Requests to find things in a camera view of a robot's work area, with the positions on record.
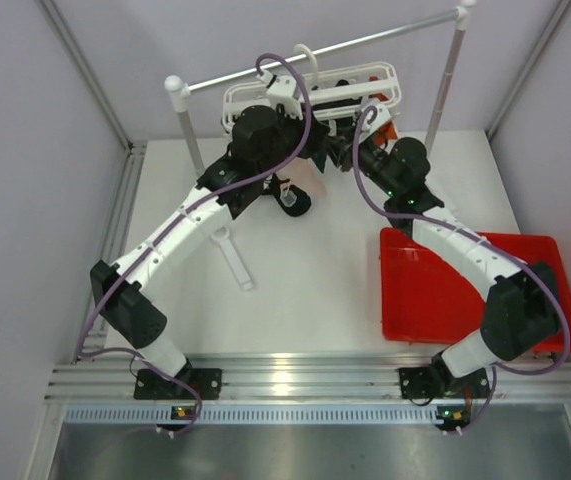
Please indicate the white clip sock hanger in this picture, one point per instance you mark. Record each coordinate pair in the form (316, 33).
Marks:
(334, 95)

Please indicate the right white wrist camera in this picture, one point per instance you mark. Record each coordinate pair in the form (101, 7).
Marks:
(376, 116)

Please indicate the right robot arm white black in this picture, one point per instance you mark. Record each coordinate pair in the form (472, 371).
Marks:
(522, 308)

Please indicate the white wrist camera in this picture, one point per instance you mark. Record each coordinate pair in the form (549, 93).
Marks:
(282, 92)
(376, 116)

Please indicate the pink sock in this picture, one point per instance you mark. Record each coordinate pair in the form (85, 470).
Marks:
(303, 174)

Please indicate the grey slotted cable duct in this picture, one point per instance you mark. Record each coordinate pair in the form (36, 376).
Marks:
(268, 414)

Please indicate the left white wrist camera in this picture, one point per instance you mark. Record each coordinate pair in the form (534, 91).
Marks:
(282, 92)

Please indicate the aluminium rail frame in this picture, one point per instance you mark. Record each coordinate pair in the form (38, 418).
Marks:
(298, 378)

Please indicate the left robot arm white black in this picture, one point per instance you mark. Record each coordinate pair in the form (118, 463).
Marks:
(265, 139)

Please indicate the white metal drying rack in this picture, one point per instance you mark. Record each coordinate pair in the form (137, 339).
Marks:
(179, 93)

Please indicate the dark teal sock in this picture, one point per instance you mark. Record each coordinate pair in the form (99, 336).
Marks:
(320, 160)

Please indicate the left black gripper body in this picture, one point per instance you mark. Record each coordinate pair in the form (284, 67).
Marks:
(289, 135)

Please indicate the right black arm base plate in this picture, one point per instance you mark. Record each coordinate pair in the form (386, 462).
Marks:
(429, 382)

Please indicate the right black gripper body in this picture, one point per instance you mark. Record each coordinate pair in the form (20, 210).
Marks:
(372, 160)

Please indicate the black sock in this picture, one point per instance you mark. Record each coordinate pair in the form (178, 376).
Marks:
(294, 201)

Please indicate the orange sock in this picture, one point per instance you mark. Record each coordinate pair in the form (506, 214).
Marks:
(389, 94)

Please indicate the red plastic tray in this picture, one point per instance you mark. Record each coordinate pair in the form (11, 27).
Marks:
(424, 300)

